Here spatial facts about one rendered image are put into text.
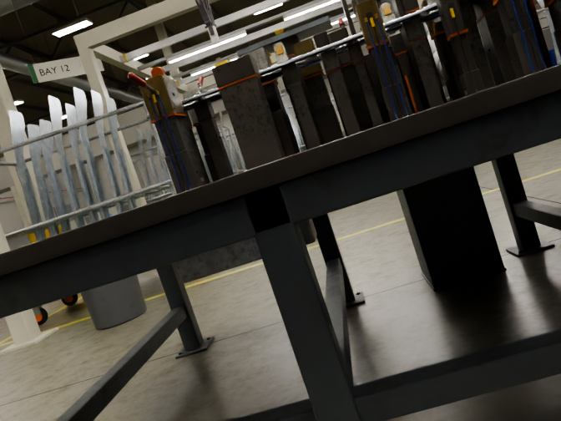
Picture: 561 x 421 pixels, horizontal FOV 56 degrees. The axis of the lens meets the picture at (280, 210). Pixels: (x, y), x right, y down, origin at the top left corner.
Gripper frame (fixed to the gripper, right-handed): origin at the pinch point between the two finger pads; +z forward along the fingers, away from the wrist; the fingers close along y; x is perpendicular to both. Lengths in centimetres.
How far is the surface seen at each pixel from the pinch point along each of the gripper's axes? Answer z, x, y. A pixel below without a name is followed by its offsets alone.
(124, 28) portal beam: -206, -235, -526
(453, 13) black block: 34, 76, 55
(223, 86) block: 30, 10, 54
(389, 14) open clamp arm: 21, 63, 21
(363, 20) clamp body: 27, 53, 55
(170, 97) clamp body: 28, -6, 56
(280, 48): 18.6, 25.3, 20.8
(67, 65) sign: -307, -519, -871
